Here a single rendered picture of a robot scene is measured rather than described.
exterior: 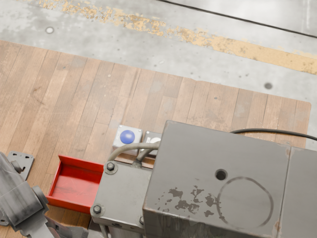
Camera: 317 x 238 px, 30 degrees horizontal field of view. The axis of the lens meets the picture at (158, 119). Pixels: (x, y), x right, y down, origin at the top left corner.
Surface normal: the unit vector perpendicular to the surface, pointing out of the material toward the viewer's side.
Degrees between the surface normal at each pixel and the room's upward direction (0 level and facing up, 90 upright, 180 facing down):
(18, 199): 25
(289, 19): 0
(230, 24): 0
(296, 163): 0
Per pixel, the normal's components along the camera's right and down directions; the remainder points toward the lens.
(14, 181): 0.24, -0.12
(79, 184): -0.01, -0.47
